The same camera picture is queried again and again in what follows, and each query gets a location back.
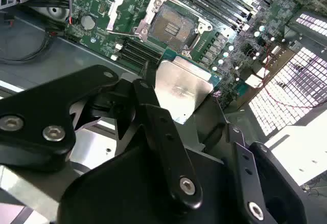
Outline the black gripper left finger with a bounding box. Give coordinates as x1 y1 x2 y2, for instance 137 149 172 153
0 61 204 211

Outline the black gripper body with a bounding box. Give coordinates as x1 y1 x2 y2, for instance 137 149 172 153
56 141 245 224

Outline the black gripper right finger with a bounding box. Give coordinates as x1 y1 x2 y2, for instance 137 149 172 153
193 93 309 224

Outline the silver CPU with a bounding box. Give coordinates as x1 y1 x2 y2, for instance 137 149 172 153
154 56 222 125

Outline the metal socket cover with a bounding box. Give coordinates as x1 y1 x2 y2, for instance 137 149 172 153
106 0 154 40

